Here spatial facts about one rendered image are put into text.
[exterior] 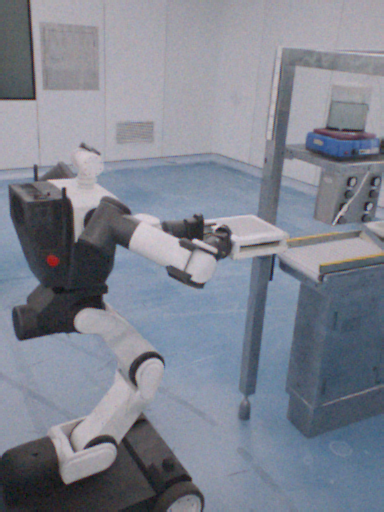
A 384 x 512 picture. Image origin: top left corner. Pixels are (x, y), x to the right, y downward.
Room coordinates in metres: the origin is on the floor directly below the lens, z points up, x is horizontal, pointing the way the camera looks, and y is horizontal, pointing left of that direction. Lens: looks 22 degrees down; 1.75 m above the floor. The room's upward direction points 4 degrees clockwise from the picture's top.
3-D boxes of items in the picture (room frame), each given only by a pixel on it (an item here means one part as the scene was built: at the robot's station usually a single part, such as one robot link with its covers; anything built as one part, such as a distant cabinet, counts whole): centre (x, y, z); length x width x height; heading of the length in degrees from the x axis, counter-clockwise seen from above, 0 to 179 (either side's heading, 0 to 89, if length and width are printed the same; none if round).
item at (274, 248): (2.04, -0.19, 1.01); 0.24 x 0.24 x 0.02; 31
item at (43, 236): (1.67, 0.40, 1.14); 0.34 x 0.30 x 0.36; 32
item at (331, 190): (2.11, -0.57, 1.20); 0.22 x 0.11 x 0.20; 121
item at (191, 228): (1.99, 0.03, 1.05); 0.12 x 0.10 x 0.13; 114
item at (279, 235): (2.04, -0.19, 1.05); 0.25 x 0.24 x 0.02; 121
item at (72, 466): (1.70, 0.36, 0.28); 0.21 x 0.20 x 0.13; 122
